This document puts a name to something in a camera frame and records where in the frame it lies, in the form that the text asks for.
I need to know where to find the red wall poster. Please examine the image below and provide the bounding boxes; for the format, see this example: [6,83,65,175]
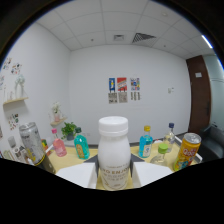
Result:
[116,77,128,93]

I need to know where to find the wooden wall shelf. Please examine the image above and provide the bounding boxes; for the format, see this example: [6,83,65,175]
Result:
[2,96,29,106]

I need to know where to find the tall black and silver can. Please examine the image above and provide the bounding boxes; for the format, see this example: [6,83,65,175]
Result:
[18,121,57,175]

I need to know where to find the black armchair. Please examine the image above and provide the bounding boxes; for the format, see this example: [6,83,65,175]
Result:
[198,124,224,159]

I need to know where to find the cyan bottle yellow cap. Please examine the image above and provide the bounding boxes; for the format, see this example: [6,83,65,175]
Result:
[138,125,154,159]

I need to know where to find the pink liquid bottle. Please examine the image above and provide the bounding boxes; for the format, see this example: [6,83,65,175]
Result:
[50,128,68,158]

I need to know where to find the small wall photo collage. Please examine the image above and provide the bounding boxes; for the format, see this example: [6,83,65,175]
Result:
[7,113,20,131]

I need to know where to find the clear bottle blue cap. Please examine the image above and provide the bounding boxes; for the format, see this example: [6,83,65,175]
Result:
[163,122,176,153]

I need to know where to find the small wall shelf with vase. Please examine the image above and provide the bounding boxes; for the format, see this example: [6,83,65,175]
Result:
[49,101,68,127]

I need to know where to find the two-tier wooden shelf rack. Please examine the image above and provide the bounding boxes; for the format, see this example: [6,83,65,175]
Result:
[44,134,204,191]

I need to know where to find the ceiling air vent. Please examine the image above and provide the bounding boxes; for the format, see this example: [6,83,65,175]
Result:
[132,32,157,44]

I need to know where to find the dark brown door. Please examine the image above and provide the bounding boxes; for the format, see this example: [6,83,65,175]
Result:
[185,54,212,134]

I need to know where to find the yellow cartoon drink can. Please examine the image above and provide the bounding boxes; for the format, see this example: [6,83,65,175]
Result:
[173,132,202,172]

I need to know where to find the teal bottle dark cap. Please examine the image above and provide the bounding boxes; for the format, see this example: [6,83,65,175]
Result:
[73,126,91,160]

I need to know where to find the blue wall poster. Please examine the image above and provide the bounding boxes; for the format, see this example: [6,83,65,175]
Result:
[108,77,116,93]

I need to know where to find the multicolour wall poster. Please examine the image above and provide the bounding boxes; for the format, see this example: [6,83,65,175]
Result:
[130,77,141,92]

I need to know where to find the green potted plant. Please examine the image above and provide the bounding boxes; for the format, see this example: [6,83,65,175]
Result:
[60,121,78,141]

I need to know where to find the scattered colourful wall stickers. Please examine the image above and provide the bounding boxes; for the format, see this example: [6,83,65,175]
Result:
[1,57,23,76]

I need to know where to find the clear bottle green cap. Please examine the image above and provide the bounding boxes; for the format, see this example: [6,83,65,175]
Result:
[149,143,169,167]

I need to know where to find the grey wall poster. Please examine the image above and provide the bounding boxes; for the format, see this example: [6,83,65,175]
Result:
[108,92,118,104]
[130,91,141,101]
[118,91,128,104]

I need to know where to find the white milk bottle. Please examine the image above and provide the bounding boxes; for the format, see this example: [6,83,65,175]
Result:
[97,115,132,191]

